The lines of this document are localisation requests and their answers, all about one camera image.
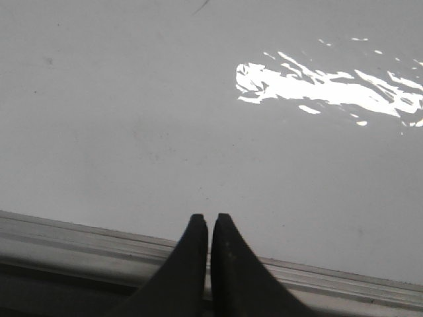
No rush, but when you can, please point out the white whiteboard with metal frame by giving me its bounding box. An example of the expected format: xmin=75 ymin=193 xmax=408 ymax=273
xmin=0 ymin=0 xmax=423 ymax=313

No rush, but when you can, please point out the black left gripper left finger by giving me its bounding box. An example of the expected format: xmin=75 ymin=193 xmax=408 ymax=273
xmin=112 ymin=214 xmax=208 ymax=316

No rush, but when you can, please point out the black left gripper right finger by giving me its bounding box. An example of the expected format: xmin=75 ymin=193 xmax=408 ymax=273
xmin=211 ymin=213 xmax=317 ymax=316

